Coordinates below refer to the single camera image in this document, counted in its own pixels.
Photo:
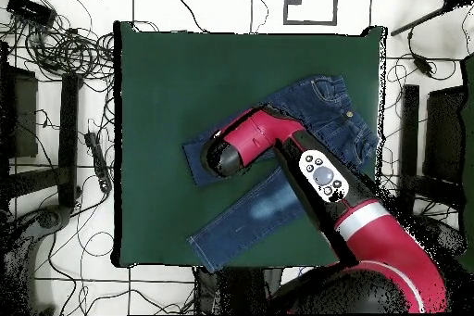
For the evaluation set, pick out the blue denim jeans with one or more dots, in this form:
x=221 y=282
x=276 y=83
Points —
x=333 y=116

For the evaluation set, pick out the black stand with rod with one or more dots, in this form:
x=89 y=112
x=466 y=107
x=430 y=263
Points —
x=418 y=19

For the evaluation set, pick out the dark flat panel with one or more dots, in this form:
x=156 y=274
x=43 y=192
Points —
x=24 y=119
x=444 y=134

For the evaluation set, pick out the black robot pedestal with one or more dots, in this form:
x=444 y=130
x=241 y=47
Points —
x=237 y=290

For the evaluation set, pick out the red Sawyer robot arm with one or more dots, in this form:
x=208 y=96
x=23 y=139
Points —
x=333 y=201

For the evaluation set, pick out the small black power adapter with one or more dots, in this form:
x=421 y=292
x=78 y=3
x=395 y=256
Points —
x=423 y=64

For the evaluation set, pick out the dark green table cloth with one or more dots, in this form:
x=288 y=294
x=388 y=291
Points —
x=185 y=90

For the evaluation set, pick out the grey floor hatch frame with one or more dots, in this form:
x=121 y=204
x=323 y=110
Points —
x=311 y=22

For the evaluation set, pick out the black power strip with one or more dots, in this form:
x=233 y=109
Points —
x=98 y=162

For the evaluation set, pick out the grey stand base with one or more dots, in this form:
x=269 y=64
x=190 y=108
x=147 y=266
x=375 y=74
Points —
x=48 y=219

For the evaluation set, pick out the black stand bar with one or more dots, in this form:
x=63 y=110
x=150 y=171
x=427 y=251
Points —
x=68 y=138
x=409 y=138

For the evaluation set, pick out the black adapter box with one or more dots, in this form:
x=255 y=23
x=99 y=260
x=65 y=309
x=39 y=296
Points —
x=31 y=10

